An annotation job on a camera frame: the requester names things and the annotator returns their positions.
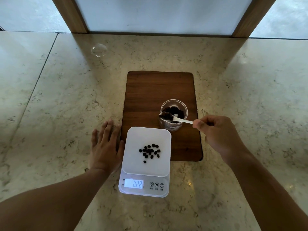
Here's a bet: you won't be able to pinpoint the person's left hand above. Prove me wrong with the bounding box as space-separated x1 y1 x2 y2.
89 118 125 175

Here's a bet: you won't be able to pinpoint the person's right hand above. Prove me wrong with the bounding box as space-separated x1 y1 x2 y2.
192 115 252 168

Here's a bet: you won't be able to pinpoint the white plastic spoon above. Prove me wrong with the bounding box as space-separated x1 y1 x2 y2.
159 112 194 125

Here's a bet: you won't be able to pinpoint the person's left forearm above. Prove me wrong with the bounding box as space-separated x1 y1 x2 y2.
0 168 112 231

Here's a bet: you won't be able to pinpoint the person's right forearm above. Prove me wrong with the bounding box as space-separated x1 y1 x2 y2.
227 151 308 231

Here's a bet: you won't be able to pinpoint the coffee beans in cup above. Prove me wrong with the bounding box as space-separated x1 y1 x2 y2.
162 106 185 121

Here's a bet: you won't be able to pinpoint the pile of coffee beans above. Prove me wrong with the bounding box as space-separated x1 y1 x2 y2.
139 143 161 164

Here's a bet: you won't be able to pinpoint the white digital kitchen scale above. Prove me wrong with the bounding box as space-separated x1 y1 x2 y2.
118 127 172 198

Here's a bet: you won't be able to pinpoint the clear plastic cup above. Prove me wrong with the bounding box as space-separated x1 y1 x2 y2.
158 99 188 132

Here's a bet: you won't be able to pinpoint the dark wooden cutting board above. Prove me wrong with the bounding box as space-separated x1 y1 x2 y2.
120 71 203 162

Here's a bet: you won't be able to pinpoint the clear round glass dome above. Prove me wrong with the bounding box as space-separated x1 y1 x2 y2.
90 43 108 58

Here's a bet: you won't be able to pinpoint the white frosted panel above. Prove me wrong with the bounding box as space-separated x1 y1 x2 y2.
74 0 254 36

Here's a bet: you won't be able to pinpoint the wooden frame post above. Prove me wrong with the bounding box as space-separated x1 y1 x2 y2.
232 0 278 38
50 0 88 34

